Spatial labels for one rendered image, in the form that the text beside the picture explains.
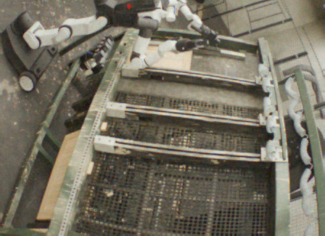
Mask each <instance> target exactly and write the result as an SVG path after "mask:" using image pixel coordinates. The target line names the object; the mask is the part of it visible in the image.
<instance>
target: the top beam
mask: <svg viewBox="0 0 325 236"><path fill-rule="evenodd" d="M268 55H270V57H271V53H270V49H269V46H268V42H267V41H266V40H263V39H258V56H259V58H260V64H263V63H264V62H266V63H265V64H264V66H265V67H266V69H268V67H270V65H269V61H268V57H267V56H268ZM271 63H272V66H273V61H272V59H271ZM273 72H274V76H275V79H276V72H275V69H274V66H273ZM267 75H268V76H269V78H272V76H271V72H269V70H268V72H266V75H265V76H264V78H267V77H268V76H267ZM276 82H277V79H276ZM277 86H278V82H277ZM277 90H278V95H279V86H278V88H277ZM271 92H272V95H271ZM270 95H271V96H270ZM269 96H270V99H271V105H273V107H275V105H277V104H276V95H275V91H274V87H271V89H270V92H266V97H267V98H268V97H269ZM279 101H280V108H281V114H282V117H283V119H284V116H283V112H282V106H281V99H280V96H279ZM274 111H275V114H274V116H277V117H279V114H278V111H276V109H275V110H274ZM283 129H284V138H285V145H286V146H285V149H286V151H287V139H286V132H285V125H284V128H283ZM274 132H276V133H277V134H275V133H273V132H272V133H270V140H272V141H273V139H274V138H275V136H276V135H277V137H276V138H275V140H278V142H279V139H281V132H280V127H276V129H275V130H274ZM275 149H278V150H281V149H282V147H281V146H279V145H278V146H277V147H275ZM288 165H289V164H288V154H287V162H284V163H283V162H276V161H274V162H272V161H271V222H270V223H271V225H270V227H271V228H270V236H290V196H289V194H290V193H289V167H288Z"/></svg>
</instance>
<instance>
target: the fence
mask: <svg viewBox="0 0 325 236"><path fill-rule="evenodd" d="M163 43H164V42H162V41H150V42H149V44H148V46H159V45H161V44H163ZM192 52H196V53H201V54H213V55H216V56H220V57H229V58H232V59H238V60H244V59H245V54H243V55H244V56H242V55H239V54H241V53H237V52H236V54H231V52H230V51H225V50H223V49H221V52H214V51H208V50H203V49H198V48H193V49H192ZM244 61H245V60H244Z"/></svg>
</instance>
